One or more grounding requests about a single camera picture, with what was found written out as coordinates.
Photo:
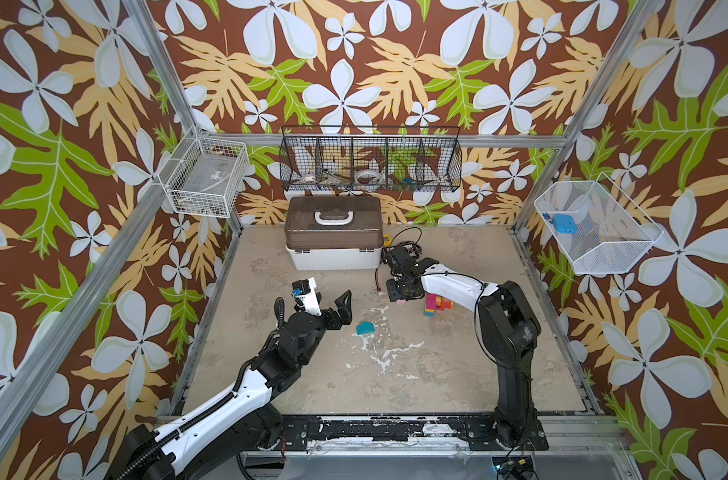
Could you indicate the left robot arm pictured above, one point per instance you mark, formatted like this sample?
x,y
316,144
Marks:
x,y
168,451

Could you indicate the white wire basket right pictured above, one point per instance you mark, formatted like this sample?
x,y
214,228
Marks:
x,y
614,232

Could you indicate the blue object in basket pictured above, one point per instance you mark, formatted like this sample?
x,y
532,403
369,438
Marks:
x,y
564,224

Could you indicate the orange supermarket block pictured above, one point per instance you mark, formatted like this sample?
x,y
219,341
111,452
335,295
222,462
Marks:
x,y
448,304

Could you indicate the white box brown lid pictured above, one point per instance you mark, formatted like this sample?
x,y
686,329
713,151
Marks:
x,y
329,233

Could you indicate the white wire basket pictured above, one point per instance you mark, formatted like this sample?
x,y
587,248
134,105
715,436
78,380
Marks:
x,y
203,175
614,232

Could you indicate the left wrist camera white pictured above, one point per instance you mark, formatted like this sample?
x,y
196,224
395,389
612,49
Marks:
x,y
305,296

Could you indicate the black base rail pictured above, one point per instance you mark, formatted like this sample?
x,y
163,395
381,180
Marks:
x,y
473,431

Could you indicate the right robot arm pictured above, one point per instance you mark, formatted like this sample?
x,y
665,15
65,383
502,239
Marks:
x,y
506,329

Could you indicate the teal arch block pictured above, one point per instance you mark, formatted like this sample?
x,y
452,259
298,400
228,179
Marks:
x,y
365,328

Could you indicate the black wire basket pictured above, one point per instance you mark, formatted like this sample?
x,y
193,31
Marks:
x,y
369,158

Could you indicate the magenta rectangular block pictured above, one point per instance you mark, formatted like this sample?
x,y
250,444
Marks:
x,y
430,302

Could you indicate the white wire basket left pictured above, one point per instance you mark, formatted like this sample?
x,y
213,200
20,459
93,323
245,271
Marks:
x,y
203,175

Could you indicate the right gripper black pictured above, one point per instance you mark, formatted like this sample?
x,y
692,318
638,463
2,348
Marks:
x,y
401,287

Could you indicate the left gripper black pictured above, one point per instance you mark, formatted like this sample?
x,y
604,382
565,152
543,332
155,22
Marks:
x,y
344,315

